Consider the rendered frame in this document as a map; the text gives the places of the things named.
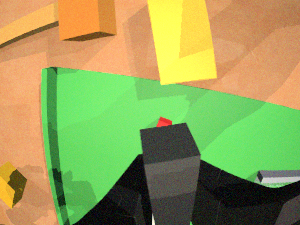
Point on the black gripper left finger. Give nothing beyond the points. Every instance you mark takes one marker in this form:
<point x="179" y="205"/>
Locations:
<point x="127" y="203"/>

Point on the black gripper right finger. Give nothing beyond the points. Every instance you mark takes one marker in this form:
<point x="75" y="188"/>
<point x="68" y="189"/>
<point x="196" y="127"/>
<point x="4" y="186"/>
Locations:
<point x="224" y="199"/>

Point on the green flat mat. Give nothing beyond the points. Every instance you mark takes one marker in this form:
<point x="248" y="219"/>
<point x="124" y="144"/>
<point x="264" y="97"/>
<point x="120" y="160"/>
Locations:
<point x="99" y="116"/>

